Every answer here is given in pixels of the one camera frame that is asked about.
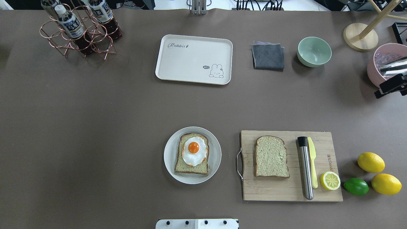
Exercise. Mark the cream rabbit serving tray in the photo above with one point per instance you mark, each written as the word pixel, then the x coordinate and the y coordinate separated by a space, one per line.
pixel 194 59

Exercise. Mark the half lemon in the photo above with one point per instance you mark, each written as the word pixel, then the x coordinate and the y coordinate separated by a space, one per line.
pixel 330 180

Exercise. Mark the green lime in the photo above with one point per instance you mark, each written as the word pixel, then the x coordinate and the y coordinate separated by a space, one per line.
pixel 356 186

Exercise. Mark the tea bottle right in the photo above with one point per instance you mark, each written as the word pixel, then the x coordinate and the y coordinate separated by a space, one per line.
pixel 105 17

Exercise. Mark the fried egg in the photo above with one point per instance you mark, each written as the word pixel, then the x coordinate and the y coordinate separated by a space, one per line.
pixel 194 151

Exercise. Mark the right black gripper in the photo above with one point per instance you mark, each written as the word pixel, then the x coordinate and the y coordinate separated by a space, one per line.
pixel 393 86

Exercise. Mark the bamboo cutting board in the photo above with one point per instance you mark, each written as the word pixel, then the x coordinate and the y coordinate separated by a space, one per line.
pixel 279 189

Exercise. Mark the steel muddler black head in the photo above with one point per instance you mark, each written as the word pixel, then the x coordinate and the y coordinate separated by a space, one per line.
pixel 305 165

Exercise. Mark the wooden mug stand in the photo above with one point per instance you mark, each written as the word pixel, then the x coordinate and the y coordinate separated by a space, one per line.
pixel 362 37

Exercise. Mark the steel shaker in bowl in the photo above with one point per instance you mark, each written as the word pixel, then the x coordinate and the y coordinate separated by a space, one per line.
pixel 393 68

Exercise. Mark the mint green bowl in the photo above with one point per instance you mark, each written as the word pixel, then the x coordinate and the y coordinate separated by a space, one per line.
pixel 313 52

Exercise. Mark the bread slice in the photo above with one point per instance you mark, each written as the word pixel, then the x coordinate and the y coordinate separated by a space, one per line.
pixel 270 158
pixel 181 166

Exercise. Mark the upper whole lemon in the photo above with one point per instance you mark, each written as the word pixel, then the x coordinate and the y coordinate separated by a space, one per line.
pixel 371 162

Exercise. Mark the grey folded cloth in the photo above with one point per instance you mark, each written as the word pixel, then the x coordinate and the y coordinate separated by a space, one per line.
pixel 268 56

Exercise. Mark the yellow plastic knife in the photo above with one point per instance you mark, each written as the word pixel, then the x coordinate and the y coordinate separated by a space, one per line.
pixel 312 155

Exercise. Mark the copper wire bottle rack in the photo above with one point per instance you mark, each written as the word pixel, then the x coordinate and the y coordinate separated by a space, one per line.
pixel 55 34

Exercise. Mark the tea bottle front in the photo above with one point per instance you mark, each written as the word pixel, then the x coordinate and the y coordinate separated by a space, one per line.
pixel 74 29

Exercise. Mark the whole lemon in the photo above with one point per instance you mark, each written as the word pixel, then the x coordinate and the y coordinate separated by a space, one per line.
pixel 371 162
pixel 386 184

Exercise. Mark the pink bowl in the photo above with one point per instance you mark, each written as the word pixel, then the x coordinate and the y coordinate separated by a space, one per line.
pixel 384 54

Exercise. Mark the lower whole lemon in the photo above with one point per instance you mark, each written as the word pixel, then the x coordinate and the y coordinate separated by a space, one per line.
pixel 386 184

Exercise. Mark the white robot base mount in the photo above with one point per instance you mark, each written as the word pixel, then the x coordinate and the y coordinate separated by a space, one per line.
pixel 197 224

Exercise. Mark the white round plate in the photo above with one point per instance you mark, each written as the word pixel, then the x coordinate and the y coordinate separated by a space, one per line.
pixel 214 157

